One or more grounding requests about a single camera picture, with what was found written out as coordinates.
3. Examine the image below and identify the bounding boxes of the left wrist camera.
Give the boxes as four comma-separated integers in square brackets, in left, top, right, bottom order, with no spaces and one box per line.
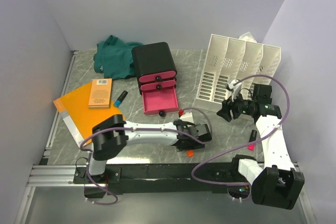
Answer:
[178,110,194,123]

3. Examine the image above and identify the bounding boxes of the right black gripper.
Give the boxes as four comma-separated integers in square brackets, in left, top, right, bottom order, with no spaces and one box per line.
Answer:
[216,89,256,122]

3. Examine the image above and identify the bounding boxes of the black base beam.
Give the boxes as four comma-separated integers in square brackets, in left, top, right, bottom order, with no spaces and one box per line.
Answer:
[73,163,260,196]

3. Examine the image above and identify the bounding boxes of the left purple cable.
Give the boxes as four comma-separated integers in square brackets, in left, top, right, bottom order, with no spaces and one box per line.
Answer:
[79,107,214,206]

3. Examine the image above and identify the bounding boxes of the black drawer organizer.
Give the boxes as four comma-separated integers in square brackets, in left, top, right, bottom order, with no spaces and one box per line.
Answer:
[132,42,177,87]

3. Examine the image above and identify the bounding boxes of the orange folder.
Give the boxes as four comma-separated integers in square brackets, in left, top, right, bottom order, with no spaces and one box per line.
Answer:
[54,81,121,146]

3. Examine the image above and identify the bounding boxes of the aluminium rail frame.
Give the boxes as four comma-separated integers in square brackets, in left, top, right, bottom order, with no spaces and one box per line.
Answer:
[13,49,316,224]

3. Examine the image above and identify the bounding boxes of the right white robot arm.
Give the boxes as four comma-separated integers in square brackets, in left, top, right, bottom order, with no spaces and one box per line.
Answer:
[217,79,305,210]

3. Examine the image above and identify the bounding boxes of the white file rack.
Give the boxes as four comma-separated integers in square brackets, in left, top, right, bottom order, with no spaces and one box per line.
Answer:
[194,34,281,112]

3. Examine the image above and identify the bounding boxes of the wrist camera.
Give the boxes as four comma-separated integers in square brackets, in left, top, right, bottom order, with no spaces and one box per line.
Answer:
[178,110,194,123]
[226,78,242,101]

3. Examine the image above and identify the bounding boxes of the orange highlighter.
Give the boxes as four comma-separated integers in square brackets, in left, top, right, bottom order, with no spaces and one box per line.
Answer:
[185,150,194,157]

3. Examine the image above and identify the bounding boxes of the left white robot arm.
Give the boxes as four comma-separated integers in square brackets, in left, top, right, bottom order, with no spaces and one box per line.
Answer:
[80,114,212,183]

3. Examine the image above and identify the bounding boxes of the white crumpled paper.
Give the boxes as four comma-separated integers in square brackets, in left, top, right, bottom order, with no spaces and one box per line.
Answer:
[238,32,257,43]

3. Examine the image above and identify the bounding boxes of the green cloth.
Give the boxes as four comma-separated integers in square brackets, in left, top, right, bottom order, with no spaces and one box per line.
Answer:
[93,35,143,80]

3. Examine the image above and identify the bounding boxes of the blue highlighter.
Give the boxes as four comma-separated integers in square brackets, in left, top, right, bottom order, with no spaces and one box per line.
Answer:
[113,90,128,108]

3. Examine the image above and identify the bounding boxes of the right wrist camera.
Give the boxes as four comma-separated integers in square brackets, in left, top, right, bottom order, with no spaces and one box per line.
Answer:
[226,78,242,101]

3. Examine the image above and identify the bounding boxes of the orange book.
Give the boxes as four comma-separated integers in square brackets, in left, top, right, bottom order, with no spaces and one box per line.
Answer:
[88,78,113,109]

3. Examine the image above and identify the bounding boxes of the pink highlighter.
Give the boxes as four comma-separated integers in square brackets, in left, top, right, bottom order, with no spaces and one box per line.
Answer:
[248,130,257,151]

